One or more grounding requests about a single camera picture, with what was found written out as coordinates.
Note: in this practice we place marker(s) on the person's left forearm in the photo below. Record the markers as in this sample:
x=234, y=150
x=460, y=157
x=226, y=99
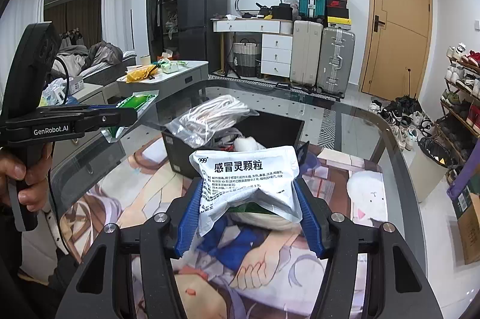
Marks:
x=26, y=266

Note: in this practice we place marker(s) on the brown curtain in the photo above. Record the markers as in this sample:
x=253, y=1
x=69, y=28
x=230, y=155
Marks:
x=71, y=17

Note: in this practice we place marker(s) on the green packet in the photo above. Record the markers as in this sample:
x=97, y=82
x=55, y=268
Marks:
x=140, y=101

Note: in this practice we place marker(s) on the grey side cabinet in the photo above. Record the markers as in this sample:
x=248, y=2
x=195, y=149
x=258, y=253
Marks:
x=93, y=94

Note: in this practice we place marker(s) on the black bag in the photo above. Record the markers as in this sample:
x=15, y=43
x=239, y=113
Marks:
x=281, y=11

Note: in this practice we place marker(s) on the wooden door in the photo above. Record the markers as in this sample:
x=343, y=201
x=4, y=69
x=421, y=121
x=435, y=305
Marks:
x=401, y=22

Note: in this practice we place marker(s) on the silver medicine pouch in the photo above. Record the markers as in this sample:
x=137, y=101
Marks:
x=243, y=169

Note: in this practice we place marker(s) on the yellow plastic bag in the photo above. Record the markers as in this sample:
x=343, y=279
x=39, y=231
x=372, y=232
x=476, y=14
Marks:
x=138, y=74

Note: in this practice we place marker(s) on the black storage box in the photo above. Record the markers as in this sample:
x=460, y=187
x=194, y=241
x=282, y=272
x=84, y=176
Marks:
x=176, y=154

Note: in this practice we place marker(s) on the trash bin with black bag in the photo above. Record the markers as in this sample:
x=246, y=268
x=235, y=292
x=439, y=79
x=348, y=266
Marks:
x=431, y=154

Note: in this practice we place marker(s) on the dark jacket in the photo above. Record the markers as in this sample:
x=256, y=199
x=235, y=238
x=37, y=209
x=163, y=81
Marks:
x=107, y=54

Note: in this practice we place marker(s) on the large cardboard box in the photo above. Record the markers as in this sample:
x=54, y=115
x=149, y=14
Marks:
x=470, y=236

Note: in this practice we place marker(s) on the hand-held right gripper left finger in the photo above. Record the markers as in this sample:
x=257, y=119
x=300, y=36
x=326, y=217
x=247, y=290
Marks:
x=187, y=217

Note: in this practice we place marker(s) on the white plush toy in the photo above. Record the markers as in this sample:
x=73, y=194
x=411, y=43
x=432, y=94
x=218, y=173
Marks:
x=247, y=144

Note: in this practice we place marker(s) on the grey sofa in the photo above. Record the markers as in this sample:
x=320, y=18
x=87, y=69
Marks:
x=75, y=64

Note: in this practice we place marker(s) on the person's left hand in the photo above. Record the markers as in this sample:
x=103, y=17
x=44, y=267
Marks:
x=33, y=191

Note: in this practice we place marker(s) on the printed cartoon mat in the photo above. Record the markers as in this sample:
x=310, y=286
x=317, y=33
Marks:
x=123, y=191

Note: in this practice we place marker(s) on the beige suitcase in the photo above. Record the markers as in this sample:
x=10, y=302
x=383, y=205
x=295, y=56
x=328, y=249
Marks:
x=306, y=52

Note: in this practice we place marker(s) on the white curtain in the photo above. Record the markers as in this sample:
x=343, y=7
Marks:
x=22, y=11
x=114, y=4

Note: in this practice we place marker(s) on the black red-logo shoe box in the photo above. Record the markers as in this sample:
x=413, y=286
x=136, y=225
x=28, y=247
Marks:
x=336, y=3

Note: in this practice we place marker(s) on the oval mirror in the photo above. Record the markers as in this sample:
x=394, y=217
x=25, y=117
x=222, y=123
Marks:
x=242, y=0

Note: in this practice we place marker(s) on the yellow black shoe box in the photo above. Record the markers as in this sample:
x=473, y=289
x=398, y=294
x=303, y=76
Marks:
x=339, y=23

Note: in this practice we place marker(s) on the grey coffee table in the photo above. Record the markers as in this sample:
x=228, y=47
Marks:
x=187, y=73

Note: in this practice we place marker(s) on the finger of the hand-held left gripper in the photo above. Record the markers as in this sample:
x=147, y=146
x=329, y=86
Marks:
x=112, y=120
x=97, y=107

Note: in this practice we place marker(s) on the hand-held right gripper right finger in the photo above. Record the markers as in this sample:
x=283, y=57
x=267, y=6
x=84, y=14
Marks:
x=309, y=214

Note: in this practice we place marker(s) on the silver suitcase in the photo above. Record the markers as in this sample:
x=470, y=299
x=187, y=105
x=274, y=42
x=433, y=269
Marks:
x=335, y=60

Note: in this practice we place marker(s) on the white drawer cabinet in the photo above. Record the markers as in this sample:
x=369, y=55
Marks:
x=276, y=54

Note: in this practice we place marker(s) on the black fridge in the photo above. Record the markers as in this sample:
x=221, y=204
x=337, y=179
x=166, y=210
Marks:
x=202, y=11

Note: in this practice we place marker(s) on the purple dark box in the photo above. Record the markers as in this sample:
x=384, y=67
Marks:
x=465, y=191

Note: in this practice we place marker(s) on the wicker basket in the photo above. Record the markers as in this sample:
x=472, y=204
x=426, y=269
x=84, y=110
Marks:
x=245, y=54

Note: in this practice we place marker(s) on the white dressing table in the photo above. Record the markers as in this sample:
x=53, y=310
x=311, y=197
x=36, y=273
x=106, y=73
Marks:
x=243, y=26

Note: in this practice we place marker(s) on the pile of shoes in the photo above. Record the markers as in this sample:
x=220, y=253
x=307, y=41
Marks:
x=401, y=116

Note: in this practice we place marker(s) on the shoe rack with shoes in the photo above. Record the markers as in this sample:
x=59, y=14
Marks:
x=465, y=75

